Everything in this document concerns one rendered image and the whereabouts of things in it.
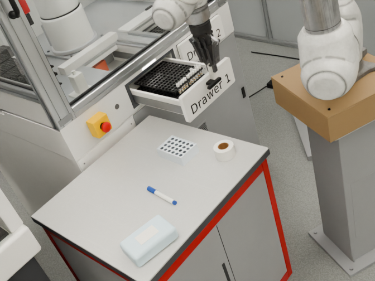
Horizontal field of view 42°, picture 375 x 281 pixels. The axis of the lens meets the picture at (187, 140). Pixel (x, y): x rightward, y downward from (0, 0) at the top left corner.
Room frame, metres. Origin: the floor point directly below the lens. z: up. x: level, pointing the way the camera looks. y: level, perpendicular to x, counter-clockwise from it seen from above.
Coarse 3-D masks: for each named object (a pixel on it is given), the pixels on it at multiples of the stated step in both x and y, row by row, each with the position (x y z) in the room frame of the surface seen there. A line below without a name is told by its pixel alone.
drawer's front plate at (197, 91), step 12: (228, 60) 1.66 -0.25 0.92; (228, 72) 1.65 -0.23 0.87; (204, 84) 1.56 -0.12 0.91; (216, 84) 1.60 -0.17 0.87; (228, 84) 1.64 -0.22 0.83; (180, 96) 1.50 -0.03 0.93; (192, 96) 1.51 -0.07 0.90; (216, 96) 1.58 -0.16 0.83; (204, 108) 1.54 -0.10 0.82; (192, 120) 1.49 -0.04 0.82
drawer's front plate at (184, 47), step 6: (216, 18) 2.06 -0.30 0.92; (216, 24) 2.06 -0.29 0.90; (222, 24) 2.08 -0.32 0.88; (216, 30) 2.05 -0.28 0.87; (222, 30) 2.07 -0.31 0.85; (192, 36) 1.95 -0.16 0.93; (216, 36) 2.04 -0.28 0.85; (222, 36) 2.07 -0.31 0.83; (180, 42) 1.93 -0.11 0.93; (186, 42) 1.93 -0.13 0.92; (180, 48) 1.90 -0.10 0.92; (186, 48) 1.92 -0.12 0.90; (192, 48) 1.94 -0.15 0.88; (180, 54) 1.91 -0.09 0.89; (186, 54) 1.92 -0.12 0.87; (192, 60) 1.93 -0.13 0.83
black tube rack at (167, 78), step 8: (160, 64) 1.86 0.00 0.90; (168, 64) 1.83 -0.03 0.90; (176, 64) 1.80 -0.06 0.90; (152, 72) 1.80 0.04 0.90; (160, 72) 1.78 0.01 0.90; (168, 72) 1.76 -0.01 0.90; (176, 72) 1.73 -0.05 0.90; (184, 72) 1.71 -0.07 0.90; (144, 80) 1.76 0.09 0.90; (152, 80) 1.74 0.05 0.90; (160, 80) 1.73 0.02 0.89; (168, 80) 1.70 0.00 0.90; (176, 80) 1.67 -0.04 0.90; (144, 88) 1.75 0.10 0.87; (152, 88) 1.68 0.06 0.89; (160, 88) 1.65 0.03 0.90; (168, 88) 1.63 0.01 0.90; (168, 96) 1.63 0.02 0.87; (176, 96) 1.61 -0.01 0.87
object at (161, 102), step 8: (184, 64) 1.82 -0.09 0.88; (192, 64) 1.78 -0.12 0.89; (200, 64) 1.75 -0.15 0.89; (136, 80) 1.82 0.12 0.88; (136, 88) 1.81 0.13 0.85; (136, 96) 1.71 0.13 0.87; (144, 96) 1.68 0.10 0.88; (152, 96) 1.64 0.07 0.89; (160, 96) 1.60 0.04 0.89; (144, 104) 1.69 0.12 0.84; (152, 104) 1.64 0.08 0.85; (160, 104) 1.61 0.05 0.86; (168, 104) 1.57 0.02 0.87; (176, 104) 1.54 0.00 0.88; (176, 112) 1.55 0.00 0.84
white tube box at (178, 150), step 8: (168, 144) 1.43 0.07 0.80; (176, 144) 1.42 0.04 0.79; (184, 144) 1.40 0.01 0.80; (192, 144) 1.39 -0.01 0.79; (160, 152) 1.41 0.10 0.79; (168, 152) 1.39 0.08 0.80; (176, 152) 1.37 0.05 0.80; (184, 152) 1.37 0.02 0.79; (192, 152) 1.36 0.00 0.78; (176, 160) 1.35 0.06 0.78; (184, 160) 1.33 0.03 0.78
